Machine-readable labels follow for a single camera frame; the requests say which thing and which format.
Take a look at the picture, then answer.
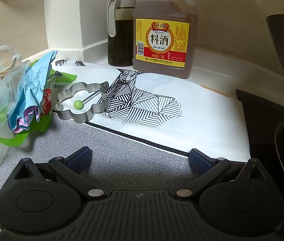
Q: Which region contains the cooking wine jug yellow label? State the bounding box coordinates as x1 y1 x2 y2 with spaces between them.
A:
132 0 199 79

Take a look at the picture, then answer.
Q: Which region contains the flower-shaped metal egg mold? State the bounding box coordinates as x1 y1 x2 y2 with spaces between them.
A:
55 81 110 123

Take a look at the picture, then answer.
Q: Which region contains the white mat geometric deer print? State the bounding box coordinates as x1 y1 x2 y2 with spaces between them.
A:
50 59 251 162

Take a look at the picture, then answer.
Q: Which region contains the dark sauce dispenser bottle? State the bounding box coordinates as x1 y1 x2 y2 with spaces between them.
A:
107 0 136 67

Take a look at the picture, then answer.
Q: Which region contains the grey woven mat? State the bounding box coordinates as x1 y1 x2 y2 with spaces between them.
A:
0 110 195 199

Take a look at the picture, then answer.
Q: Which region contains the blue paper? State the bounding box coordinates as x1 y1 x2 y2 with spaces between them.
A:
7 50 58 133

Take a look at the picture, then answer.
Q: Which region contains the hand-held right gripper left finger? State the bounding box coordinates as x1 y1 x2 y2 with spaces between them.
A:
12 146 106 201

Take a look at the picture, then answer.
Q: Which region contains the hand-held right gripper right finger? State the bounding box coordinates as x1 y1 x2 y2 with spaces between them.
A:
173 149 270 201

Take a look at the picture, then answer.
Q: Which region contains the green plastic bag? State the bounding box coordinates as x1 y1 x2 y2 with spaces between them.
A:
0 60 78 147

